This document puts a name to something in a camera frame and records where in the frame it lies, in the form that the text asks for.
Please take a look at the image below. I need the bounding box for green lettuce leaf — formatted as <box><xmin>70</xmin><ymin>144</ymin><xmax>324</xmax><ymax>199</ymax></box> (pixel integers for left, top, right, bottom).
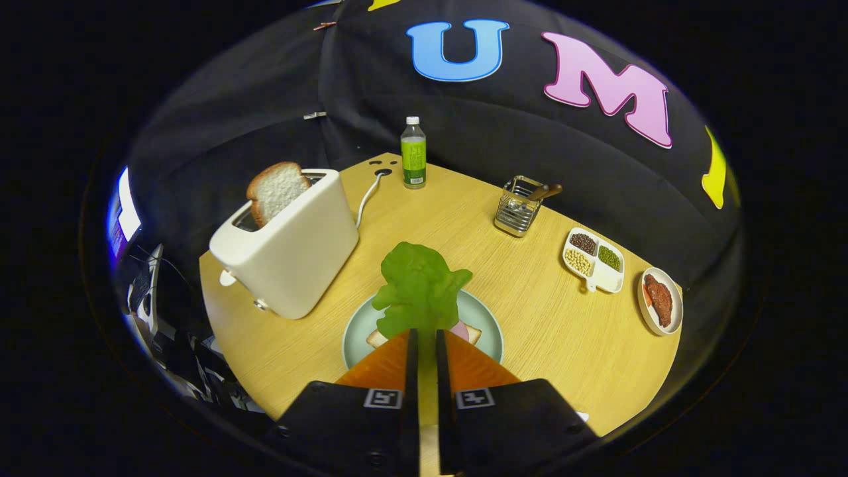
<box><xmin>371</xmin><ymin>242</ymin><xmax>474</xmax><ymax>342</ymax></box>

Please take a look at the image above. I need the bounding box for bread slice on plate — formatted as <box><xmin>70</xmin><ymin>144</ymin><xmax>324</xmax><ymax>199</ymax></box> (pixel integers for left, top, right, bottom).
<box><xmin>366</xmin><ymin>323</ymin><xmax>482</xmax><ymax>349</ymax></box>

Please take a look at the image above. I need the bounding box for bright screen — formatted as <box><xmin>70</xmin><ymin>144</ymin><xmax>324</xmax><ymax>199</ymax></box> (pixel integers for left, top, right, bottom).
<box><xmin>109</xmin><ymin>166</ymin><xmax>142</xmax><ymax>260</ymax></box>

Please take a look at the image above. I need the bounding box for white toaster cable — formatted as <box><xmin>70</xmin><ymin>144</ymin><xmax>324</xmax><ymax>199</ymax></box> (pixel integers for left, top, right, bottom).
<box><xmin>356</xmin><ymin>171</ymin><xmax>392</xmax><ymax>227</ymax></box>

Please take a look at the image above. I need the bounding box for pale green round plate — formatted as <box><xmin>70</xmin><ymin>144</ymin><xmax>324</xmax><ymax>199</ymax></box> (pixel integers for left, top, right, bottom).
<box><xmin>342</xmin><ymin>290</ymin><xmax>504</xmax><ymax>370</ymax></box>

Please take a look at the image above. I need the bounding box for white toaster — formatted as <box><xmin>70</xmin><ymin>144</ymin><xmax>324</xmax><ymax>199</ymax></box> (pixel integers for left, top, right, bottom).
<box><xmin>209</xmin><ymin>168</ymin><xmax>360</xmax><ymax>321</ymax></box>

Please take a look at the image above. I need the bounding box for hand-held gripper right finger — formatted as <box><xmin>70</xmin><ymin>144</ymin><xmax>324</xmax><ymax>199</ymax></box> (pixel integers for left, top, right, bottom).
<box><xmin>435</xmin><ymin>329</ymin><xmax>600</xmax><ymax>477</ymax></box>

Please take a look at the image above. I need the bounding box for black backdrop cloth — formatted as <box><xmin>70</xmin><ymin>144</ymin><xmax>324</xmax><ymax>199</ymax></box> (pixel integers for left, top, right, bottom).
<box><xmin>126</xmin><ymin>0</ymin><xmax>743</xmax><ymax>292</ymax></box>

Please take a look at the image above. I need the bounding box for green drink bottle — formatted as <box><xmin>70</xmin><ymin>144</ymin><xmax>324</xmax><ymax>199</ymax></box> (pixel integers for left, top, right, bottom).
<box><xmin>400</xmin><ymin>117</ymin><xmax>427</xmax><ymax>190</ymax></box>

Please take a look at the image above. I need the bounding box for round white meat plate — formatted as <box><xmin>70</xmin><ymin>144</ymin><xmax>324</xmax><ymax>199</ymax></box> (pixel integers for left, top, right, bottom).
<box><xmin>637</xmin><ymin>266</ymin><xmax>684</xmax><ymax>337</ymax></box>

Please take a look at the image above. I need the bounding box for red cooked meat slice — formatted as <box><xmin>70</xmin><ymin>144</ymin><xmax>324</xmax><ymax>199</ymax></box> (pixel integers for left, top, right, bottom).
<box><xmin>644</xmin><ymin>274</ymin><xmax>674</xmax><ymax>328</ymax></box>

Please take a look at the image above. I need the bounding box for metal wire utensil holder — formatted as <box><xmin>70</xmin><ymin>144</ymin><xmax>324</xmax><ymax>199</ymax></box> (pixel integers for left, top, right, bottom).
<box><xmin>494</xmin><ymin>176</ymin><xmax>545</xmax><ymax>238</ymax></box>

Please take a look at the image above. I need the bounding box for toasted bread slice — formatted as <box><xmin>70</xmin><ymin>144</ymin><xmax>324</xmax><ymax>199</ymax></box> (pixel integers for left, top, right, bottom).
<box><xmin>246</xmin><ymin>162</ymin><xmax>312</xmax><ymax>229</ymax></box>

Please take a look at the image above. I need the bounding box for white divided bean dish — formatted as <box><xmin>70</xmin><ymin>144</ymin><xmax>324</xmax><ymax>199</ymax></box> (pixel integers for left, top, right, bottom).
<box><xmin>562</xmin><ymin>227</ymin><xmax>625</xmax><ymax>293</ymax></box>

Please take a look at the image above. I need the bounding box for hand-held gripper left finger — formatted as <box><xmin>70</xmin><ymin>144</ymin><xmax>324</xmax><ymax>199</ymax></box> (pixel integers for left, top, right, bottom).
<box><xmin>275</xmin><ymin>329</ymin><xmax>421</xmax><ymax>477</ymax></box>

